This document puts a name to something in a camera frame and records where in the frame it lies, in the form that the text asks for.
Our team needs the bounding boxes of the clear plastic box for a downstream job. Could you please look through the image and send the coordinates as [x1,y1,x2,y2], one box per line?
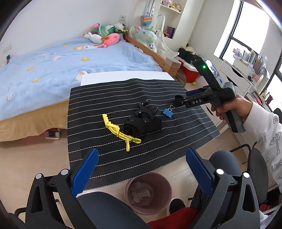
[165,57,181,69]

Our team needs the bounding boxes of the black storage boxes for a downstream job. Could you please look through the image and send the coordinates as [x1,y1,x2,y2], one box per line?
[178,48,200,63]

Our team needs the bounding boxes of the bed with blue blanket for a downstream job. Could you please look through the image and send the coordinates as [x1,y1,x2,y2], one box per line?
[1,35,178,142]

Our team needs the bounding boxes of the teal unicorn plush toy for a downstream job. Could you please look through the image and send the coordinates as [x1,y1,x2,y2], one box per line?
[130,26,157,52]

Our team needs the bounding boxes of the white shelf unit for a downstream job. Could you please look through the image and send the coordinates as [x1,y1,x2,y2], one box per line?
[153,0,204,46]

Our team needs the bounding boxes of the white foam board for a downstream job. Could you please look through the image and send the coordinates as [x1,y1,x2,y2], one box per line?
[81,71,173,86]

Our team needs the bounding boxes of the person's right leg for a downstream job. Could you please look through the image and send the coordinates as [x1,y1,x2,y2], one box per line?
[189,150,242,209]

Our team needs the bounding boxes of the white tote bag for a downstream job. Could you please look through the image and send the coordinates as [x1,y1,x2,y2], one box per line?
[155,30,179,59]

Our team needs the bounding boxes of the black plastic bracket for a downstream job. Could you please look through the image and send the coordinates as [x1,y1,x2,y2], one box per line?
[137,100,149,114]

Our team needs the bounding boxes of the red storage box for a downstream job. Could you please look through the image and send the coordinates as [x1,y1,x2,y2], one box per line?
[179,60,200,83]

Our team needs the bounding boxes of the blue binder clip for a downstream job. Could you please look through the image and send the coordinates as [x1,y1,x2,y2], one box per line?
[163,105,174,118]

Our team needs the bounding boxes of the black office chair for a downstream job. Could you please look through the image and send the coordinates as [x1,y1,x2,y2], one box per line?
[229,107,282,205]

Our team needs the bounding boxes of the pink trash bin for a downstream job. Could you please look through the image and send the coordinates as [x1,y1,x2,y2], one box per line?
[124,173,172,215]

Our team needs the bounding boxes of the white plush toy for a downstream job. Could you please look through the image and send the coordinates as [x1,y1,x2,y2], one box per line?
[84,32,104,44]

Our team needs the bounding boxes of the person's right hand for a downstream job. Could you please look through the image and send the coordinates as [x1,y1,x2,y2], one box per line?
[211,95,252,124]

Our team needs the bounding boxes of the pink fish plush toy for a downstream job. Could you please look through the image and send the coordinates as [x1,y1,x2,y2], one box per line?
[97,33,120,48]

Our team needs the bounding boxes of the white drawer cabinet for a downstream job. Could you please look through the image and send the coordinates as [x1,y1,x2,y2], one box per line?
[204,60,257,128]

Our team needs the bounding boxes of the brown cushion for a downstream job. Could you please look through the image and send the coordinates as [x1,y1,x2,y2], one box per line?
[174,69,186,86]

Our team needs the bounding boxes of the toy blocks under bed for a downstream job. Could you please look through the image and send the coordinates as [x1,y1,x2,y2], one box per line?
[44,128,61,140]

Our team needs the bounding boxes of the black striped table mat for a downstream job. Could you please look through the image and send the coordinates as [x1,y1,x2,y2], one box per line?
[67,79,219,188]

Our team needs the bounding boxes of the green plush toy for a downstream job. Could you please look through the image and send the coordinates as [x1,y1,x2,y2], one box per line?
[89,22,127,37]

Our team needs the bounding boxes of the books on desk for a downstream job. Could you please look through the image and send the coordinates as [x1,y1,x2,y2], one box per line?
[233,49,268,77]

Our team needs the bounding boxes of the rainbow bag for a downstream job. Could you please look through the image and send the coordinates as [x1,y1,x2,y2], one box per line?
[140,13,153,27]

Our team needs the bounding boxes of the yellow hair clip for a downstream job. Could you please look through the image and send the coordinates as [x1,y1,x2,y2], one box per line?
[102,114,141,152]

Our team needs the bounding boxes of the right forearm white sleeve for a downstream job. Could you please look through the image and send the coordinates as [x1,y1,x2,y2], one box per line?
[243,103,282,189]

